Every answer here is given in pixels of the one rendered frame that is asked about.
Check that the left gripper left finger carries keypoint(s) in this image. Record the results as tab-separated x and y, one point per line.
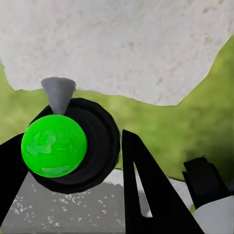
13	171

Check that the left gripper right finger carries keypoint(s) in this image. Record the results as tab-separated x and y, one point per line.
169	213

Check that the insectifuge atomizer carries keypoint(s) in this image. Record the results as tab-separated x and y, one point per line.
73	144

